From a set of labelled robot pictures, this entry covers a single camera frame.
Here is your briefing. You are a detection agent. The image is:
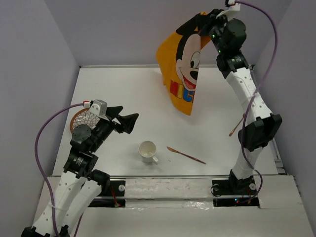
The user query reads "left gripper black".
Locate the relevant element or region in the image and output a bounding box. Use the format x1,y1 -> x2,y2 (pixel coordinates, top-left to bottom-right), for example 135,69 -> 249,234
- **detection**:
90,105 -> 139,151

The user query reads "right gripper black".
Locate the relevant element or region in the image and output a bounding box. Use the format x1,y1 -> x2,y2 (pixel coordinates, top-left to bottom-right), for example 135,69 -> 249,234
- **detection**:
196,8 -> 230,55

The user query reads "yellow Mickey Mouse cloth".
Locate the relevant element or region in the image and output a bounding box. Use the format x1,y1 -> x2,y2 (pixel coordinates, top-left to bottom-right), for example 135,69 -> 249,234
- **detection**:
156,12 -> 211,115

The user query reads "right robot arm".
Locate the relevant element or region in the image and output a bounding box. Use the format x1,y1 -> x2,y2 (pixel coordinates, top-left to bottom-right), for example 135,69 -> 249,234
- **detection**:
200,9 -> 282,197

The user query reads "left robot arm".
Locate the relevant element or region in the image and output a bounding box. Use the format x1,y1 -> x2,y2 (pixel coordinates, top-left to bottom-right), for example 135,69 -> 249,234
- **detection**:
21,100 -> 139,237

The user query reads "white ceramic mug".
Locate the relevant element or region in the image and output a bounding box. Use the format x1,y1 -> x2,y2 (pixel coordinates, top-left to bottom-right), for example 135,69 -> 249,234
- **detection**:
138,141 -> 158,165

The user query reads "copper knife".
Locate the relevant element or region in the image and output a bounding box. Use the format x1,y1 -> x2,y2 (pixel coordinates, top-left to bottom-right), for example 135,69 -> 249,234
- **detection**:
166,146 -> 206,164

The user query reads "copper fork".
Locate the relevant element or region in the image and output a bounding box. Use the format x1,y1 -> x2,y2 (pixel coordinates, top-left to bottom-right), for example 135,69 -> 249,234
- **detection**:
229,114 -> 245,137

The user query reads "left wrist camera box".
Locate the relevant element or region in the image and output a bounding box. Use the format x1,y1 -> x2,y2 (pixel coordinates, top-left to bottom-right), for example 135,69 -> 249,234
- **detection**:
89,99 -> 107,117

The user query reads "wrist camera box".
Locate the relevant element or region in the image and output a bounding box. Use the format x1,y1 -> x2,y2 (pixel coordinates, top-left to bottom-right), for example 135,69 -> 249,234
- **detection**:
89,99 -> 107,117
216,0 -> 241,18

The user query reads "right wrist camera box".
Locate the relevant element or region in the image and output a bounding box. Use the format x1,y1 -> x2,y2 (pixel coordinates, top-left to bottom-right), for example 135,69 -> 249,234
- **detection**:
216,0 -> 241,18

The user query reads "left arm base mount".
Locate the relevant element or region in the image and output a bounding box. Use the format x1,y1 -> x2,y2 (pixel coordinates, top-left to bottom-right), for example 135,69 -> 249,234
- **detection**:
88,180 -> 126,208

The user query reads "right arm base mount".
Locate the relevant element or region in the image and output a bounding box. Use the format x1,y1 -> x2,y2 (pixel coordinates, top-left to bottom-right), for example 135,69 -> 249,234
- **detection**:
210,179 -> 260,207

